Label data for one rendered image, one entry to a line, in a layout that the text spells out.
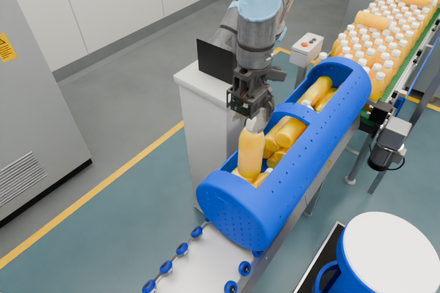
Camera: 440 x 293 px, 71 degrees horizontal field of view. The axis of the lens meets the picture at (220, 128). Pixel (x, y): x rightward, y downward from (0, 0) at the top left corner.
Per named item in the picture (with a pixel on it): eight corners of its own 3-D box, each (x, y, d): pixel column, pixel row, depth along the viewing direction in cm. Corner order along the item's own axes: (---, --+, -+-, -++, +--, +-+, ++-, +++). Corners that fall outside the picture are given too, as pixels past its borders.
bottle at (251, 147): (249, 182, 91) (254, 140, 78) (232, 169, 95) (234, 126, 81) (265, 169, 94) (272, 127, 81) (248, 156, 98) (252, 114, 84)
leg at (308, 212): (302, 214, 218) (321, 157, 173) (306, 208, 221) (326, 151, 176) (309, 218, 215) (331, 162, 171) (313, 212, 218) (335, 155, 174)
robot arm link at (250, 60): (250, 29, 65) (284, 41, 62) (249, 49, 69) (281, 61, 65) (229, 44, 61) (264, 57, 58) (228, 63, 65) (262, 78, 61)
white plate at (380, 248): (430, 221, 101) (428, 223, 102) (342, 203, 106) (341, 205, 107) (453, 314, 82) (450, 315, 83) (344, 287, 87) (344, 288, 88)
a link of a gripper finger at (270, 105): (255, 118, 76) (252, 89, 71) (258, 114, 77) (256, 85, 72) (271, 124, 74) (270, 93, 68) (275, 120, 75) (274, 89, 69)
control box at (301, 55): (288, 62, 175) (291, 46, 167) (304, 47, 186) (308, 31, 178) (304, 68, 170) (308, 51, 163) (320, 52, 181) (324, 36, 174)
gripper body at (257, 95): (224, 109, 72) (225, 65, 64) (245, 91, 77) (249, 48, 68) (252, 123, 69) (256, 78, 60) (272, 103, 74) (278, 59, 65)
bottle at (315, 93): (315, 80, 146) (296, 100, 136) (326, 72, 140) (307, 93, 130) (324, 91, 147) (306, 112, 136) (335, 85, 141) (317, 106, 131)
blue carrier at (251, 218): (201, 221, 113) (188, 170, 95) (309, 99, 162) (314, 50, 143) (268, 265, 98) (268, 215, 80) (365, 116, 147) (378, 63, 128)
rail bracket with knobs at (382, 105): (363, 120, 155) (369, 104, 148) (367, 112, 159) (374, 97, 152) (383, 129, 151) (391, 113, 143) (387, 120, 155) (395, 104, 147)
